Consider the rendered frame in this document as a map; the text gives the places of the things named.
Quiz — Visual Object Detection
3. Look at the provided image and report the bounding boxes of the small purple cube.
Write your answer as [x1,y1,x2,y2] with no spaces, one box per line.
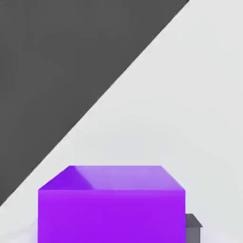
[37,165,186,243]

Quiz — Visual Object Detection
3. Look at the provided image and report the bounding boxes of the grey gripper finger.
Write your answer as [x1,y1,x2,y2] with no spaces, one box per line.
[185,213,204,243]

